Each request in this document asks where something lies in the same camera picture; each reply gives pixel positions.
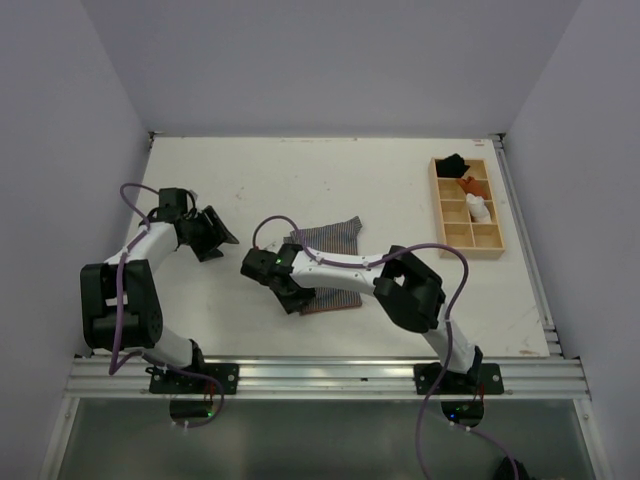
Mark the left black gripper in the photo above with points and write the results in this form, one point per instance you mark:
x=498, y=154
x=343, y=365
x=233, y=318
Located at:
x=213, y=225

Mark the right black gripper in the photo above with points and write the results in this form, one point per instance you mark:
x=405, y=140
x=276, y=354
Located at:
x=291, y=303

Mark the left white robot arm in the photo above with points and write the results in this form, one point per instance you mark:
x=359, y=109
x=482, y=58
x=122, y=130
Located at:
x=121, y=310

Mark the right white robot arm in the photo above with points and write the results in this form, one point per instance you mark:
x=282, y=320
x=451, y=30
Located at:
x=408, y=290

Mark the wooden compartment tray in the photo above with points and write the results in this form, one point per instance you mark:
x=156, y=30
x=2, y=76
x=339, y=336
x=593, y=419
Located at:
x=465, y=211

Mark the white rolled cloth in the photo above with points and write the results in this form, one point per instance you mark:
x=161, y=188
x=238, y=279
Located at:
x=478, y=210

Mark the black rolled cloth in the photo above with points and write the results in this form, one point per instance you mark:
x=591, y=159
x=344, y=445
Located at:
x=453, y=166

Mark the orange rolled cloth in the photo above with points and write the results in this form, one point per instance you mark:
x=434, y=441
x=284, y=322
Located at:
x=472, y=186

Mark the black object bottom edge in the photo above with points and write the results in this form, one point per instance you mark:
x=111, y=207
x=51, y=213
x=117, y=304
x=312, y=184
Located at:
x=508, y=470

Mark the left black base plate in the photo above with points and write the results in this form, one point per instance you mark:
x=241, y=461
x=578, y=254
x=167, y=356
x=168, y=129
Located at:
x=213, y=377

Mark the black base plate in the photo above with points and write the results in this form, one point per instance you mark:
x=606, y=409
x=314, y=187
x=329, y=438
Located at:
x=486, y=379
x=213, y=377

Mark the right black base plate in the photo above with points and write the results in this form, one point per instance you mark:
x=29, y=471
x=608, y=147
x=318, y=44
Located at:
x=486, y=379

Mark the aluminium rail frame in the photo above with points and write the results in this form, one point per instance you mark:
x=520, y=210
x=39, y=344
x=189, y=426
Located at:
x=347, y=378

